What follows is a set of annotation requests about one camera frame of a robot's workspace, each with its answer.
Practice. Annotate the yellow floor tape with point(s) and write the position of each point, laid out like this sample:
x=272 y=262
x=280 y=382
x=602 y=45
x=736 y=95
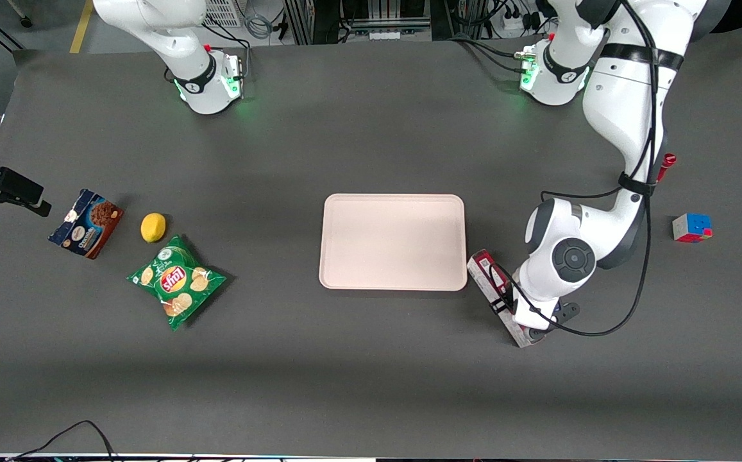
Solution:
x=81 y=25

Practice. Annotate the green chips bag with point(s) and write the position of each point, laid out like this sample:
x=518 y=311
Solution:
x=175 y=282

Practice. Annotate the red cookie box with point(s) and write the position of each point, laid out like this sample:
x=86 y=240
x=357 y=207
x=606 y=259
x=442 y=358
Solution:
x=483 y=269

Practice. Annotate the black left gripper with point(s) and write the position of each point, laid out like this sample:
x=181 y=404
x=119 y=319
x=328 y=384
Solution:
x=504 y=299

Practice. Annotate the colourful puzzle cube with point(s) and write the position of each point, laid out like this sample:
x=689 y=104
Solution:
x=691 y=228

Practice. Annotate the white perforated box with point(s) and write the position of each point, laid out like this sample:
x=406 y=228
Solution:
x=223 y=13

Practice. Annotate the red soda bottle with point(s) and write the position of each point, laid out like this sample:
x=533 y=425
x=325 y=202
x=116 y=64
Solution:
x=667 y=162

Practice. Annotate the white power strip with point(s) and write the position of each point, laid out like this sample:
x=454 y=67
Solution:
x=515 y=22

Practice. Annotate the yellow lemon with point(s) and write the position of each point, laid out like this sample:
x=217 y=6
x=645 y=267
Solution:
x=152 y=228

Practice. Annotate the black camera on stand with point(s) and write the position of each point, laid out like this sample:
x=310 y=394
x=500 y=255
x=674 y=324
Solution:
x=15 y=186

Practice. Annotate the black metal rack frame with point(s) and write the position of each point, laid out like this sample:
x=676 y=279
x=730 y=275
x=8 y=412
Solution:
x=358 y=19

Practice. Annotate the blue brown cookie box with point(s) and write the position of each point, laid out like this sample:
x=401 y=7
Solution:
x=85 y=224

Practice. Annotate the pale pink plastic tray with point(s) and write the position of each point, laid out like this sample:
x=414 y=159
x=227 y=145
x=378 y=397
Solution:
x=393 y=242

